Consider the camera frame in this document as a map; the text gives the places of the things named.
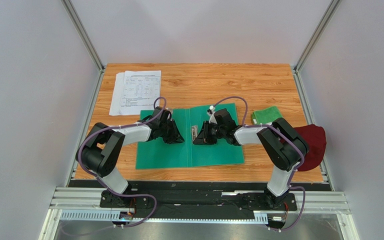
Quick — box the green folded cloth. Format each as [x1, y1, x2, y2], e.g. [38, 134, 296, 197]
[251, 106, 283, 125]

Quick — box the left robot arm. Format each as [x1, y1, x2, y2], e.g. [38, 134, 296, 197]
[75, 106, 185, 202]

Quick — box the right aluminium frame post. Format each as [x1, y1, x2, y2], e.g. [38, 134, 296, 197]
[293, 0, 342, 73]

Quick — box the metal folder clip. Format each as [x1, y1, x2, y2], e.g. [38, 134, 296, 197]
[190, 125, 198, 142]

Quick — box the printed paper sheet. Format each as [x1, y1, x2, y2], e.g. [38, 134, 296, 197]
[118, 70, 162, 116]

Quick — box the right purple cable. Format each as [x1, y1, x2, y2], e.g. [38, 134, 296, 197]
[208, 96, 308, 232]

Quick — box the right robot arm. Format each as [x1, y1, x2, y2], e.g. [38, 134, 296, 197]
[193, 107, 310, 209]

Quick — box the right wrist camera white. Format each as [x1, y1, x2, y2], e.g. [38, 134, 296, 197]
[207, 105, 217, 124]

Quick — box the green file folder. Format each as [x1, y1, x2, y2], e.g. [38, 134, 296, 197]
[135, 105, 245, 170]

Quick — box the lower white paper sheet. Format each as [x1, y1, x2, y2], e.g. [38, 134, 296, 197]
[109, 72, 125, 116]

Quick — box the aluminium frame post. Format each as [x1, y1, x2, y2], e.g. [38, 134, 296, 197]
[61, 0, 105, 72]
[293, 0, 342, 73]

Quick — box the left aluminium frame post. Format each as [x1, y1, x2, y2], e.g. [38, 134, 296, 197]
[61, 0, 105, 72]

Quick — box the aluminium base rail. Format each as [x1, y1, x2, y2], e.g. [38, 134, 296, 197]
[49, 187, 351, 224]

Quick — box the purple cable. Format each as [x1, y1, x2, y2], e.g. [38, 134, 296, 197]
[208, 96, 308, 232]
[75, 96, 168, 229]

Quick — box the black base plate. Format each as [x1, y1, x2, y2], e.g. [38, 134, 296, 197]
[99, 181, 298, 218]

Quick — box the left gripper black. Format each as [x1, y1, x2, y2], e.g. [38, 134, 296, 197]
[158, 119, 184, 145]

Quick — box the dark red hat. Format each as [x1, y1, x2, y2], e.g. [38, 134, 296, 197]
[294, 124, 327, 172]

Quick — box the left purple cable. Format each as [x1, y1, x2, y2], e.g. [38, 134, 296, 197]
[75, 96, 168, 229]

